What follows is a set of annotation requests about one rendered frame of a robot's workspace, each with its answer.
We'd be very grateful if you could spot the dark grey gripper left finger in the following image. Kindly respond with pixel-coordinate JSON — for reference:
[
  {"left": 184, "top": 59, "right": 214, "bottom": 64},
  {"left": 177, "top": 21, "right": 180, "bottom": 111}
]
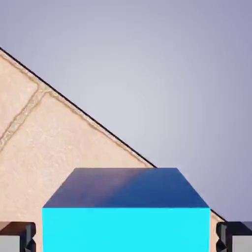
[{"left": 0, "top": 221, "right": 37, "bottom": 252}]

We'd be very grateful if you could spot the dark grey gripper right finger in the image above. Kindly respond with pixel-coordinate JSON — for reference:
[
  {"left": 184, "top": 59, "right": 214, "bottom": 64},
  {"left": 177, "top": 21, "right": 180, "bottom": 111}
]
[{"left": 216, "top": 221, "right": 252, "bottom": 252}]

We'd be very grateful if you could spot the small cyan cube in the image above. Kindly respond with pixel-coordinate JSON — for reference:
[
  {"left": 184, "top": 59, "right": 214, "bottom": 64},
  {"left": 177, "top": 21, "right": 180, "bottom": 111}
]
[{"left": 41, "top": 167, "right": 212, "bottom": 252}]

